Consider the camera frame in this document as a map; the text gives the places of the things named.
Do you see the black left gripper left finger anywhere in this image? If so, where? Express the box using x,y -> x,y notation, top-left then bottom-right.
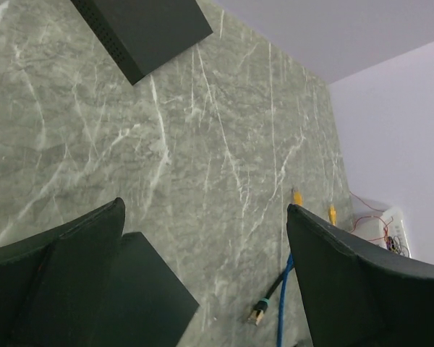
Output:
0,198 -> 125,346

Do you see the dark network switch far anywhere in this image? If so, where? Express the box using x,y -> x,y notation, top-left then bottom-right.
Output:
72,0 -> 213,85

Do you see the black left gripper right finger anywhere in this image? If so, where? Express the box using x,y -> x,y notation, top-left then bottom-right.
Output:
286,205 -> 434,346

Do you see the blue ethernet cable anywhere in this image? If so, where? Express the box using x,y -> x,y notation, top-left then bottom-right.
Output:
276,252 -> 294,347

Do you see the white plastic basket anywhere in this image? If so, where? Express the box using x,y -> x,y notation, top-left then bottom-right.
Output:
352,194 -> 412,257

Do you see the black ethernet cable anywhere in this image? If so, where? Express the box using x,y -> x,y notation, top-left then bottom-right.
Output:
246,267 -> 294,327

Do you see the yellow ethernet cable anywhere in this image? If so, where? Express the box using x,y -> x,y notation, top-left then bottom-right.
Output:
291,187 -> 338,227

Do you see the black network switch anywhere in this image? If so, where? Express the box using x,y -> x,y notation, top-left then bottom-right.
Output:
92,232 -> 199,346

